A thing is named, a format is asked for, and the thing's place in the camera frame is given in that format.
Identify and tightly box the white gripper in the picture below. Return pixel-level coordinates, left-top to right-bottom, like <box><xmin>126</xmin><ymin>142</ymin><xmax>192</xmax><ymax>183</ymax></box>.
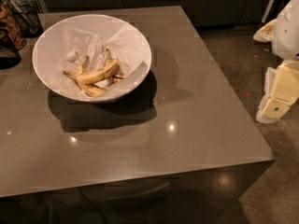
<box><xmin>253</xmin><ymin>0</ymin><xmax>299</xmax><ymax>124</ymax></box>

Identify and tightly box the yellow banana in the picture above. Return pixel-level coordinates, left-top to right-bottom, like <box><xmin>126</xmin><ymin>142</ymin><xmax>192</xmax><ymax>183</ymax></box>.
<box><xmin>64</xmin><ymin>71</ymin><xmax>106</xmax><ymax>97</ymax></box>
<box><xmin>105</xmin><ymin>49</ymin><xmax>124</xmax><ymax>84</ymax></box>
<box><xmin>77</xmin><ymin>58</ymin><xmax>120</xmax><ymax>85</ymax></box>

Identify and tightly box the white bowl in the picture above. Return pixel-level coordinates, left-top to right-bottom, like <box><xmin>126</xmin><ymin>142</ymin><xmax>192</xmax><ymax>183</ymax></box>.
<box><xmin>32</xmin><ymin>13</ymin><xmax>152</xmax><ymax>104</ymax></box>

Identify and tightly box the white paper liner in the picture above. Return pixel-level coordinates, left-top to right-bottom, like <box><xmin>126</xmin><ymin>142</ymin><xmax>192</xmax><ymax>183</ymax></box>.
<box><xmin>50</xmin><ymin>23</ymin><xmax>151</xmax><ymax>102</ymax></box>

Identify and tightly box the patterned brown container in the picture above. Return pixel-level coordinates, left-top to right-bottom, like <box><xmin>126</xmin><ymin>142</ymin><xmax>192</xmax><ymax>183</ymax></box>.
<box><xmin>0</xmin><ymin>0</ymin><xmax>26</xmax><ymax>50</ymax></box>

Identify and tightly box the black wire mesh basket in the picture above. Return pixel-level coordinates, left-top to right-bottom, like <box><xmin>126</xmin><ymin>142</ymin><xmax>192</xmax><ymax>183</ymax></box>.
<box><xmin>7</xmin><ymin>0</ymin><xmax>43</xmax><ymax>38</ymax></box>

